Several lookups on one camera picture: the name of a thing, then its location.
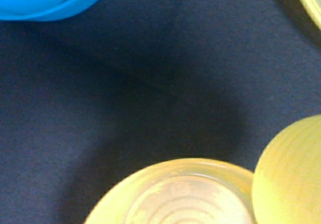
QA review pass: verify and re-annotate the yellow plastic cup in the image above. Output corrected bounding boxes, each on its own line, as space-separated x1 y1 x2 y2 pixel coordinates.
252 115 320 223

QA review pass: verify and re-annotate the black tablecloth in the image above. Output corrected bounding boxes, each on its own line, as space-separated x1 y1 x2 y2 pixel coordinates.
1 0 320 223

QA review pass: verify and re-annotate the yellow plastic bowl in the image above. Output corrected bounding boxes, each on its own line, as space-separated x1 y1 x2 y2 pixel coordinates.
86 158 256 224

